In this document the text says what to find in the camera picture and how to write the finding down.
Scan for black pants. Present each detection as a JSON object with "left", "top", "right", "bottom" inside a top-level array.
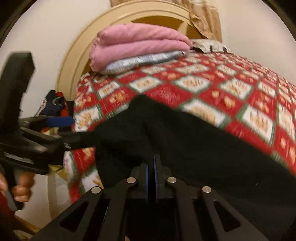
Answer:
[{"left": 94, "top": 95, "right": 295, "bottom": 240}]

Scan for left hand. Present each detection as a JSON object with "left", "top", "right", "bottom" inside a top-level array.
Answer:
[{"left": 1, "top": 172, "right": 35, "bottom": 203}]

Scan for pile of dark clothes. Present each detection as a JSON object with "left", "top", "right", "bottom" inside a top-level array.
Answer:
[{"left": 35, "top": 89, "right": 74, "bottom": 134}]

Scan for cream wooden headboard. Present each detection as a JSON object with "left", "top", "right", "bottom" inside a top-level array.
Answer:
[{"left": 55, "top": 1, "right": 202, "bottom": 100}]

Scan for grey patterned pillow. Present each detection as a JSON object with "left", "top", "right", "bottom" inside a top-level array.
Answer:
[{"left": 99, "top": 51, "right": 188, "bottom": 75}]

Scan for red patchwork bedspread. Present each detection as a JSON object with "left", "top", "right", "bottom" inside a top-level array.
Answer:
[{"left": 64, "top": 51, "right": 295, "bottom": 202}]

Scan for pink folded blanket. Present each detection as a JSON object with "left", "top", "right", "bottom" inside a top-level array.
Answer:
[{"left": 89, "top": 23, "right": 193, "bottom": 72}]

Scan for white patterned pillow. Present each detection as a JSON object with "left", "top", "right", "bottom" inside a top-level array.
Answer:
[{"left": 191, "top": 39, "right": 233, "bottom": 54}]

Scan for beige floral curtain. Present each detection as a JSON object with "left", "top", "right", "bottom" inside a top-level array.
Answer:
[{"left": 110, "top": 0, "right": 223, "bottom": 42}]

